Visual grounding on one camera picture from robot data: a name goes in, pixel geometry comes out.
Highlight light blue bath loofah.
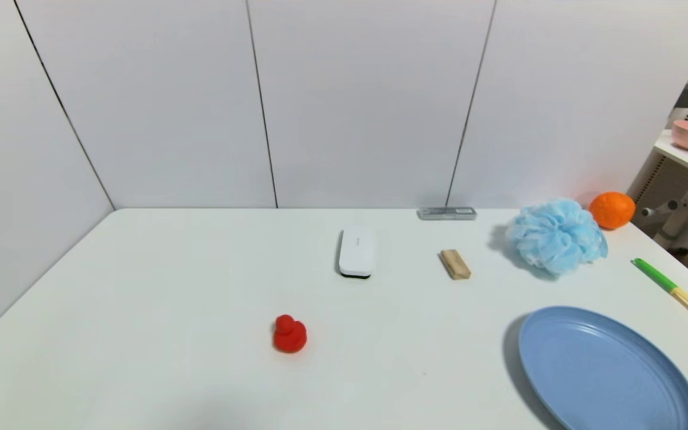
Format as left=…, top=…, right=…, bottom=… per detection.
left=506, top=198, right=609, bottom=277

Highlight blue plate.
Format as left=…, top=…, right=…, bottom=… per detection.
left=518, top=306, right=688, bottom=430

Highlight white board eraser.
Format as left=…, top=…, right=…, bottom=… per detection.
left=337, top=227, right=377, bottom=280

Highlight small wooden block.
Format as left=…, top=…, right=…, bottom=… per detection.
left=440, top=249, right=472, bottom=280

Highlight red rubber duck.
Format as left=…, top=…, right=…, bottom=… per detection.
left=272, top=314, right=308, bottom=354

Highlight orange fruit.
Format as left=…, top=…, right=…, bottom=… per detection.
left=589, top=191, right=637, bottom=231

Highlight green and yellow fork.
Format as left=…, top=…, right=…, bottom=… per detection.
left=631, top=257, right=688, bottom=342

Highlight grey metal bracket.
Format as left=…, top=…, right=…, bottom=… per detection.
left=418, top=207, right=477, bottom=221

